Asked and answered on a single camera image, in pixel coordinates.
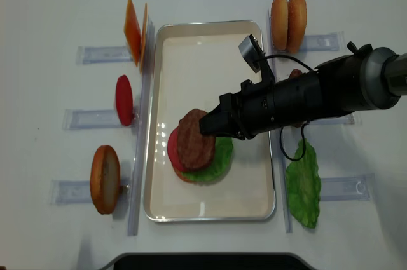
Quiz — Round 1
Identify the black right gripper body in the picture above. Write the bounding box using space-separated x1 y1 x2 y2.
219 72 321 140

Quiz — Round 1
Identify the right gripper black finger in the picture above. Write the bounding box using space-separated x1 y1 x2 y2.
199 105 247 139

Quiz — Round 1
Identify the brown meat patty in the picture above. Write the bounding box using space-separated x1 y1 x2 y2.
176 109 216 172
289 69 303 128

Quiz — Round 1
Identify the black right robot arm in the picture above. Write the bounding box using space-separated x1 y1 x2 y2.
199 36 406 140

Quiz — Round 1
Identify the green lettuce in tray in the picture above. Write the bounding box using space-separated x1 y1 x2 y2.
183 135 235 184

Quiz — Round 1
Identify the brown meat patty on rack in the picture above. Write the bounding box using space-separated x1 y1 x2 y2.
289 69 303 128

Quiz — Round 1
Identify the red tomato slice on stack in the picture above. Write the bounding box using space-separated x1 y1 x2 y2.
167 127 188 173

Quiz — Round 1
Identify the green lettuce on rack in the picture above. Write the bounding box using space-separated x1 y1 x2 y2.
286 139 322 229

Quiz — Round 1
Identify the red tomato slice standing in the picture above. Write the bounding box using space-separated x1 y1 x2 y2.
115 75 134 126

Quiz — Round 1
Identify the orange cheese slice inner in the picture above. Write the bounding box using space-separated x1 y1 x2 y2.
139 3 148 73

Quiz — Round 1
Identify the orange cheese slice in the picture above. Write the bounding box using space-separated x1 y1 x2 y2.
139 3 148 73
123 0 141 66

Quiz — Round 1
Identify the orange cheese slice outer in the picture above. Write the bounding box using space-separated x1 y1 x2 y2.
123 0 141 66

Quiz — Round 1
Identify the silver metal tray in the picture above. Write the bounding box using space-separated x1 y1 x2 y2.
143 20 276 222

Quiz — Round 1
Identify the bottom bun in tray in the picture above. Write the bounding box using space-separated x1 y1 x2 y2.
173 166 231 185

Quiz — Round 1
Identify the bun top left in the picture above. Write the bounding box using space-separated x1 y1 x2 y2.
270 0 288 51

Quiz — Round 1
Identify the bun top right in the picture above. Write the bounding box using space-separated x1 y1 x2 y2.
287 0 307 53

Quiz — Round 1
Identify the bun slice on left rack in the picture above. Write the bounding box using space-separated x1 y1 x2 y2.
90 145 120 215

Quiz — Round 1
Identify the clear right food rack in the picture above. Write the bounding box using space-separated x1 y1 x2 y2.
265 12 376 233

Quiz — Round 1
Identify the clear food rack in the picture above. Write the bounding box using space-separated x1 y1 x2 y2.
51 19 155 236
265 12 376 233

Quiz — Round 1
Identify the black base at bottom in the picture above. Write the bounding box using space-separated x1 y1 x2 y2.
107 253 312 269

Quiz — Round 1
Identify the clear left food rack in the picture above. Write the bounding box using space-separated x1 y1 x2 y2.
51 19 155 236

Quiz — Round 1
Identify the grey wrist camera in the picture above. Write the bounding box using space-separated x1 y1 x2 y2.
238 34 265 73

